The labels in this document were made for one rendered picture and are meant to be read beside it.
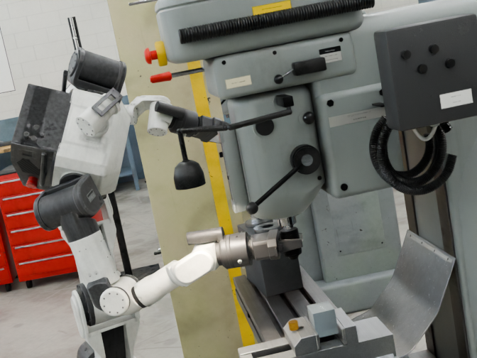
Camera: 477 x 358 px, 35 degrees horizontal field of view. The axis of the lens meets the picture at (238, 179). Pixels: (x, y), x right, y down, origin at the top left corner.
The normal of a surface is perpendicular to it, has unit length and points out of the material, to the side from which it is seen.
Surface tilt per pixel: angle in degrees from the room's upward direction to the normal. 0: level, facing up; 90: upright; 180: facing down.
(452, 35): 90
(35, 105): 57
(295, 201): 118
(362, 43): 90
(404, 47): 90
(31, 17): 90
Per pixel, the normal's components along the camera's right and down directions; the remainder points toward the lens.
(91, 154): 0.26, -0.45
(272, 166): 0.15, 0.16
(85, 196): 0.90, -0.33
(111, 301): -0.15, 0.18
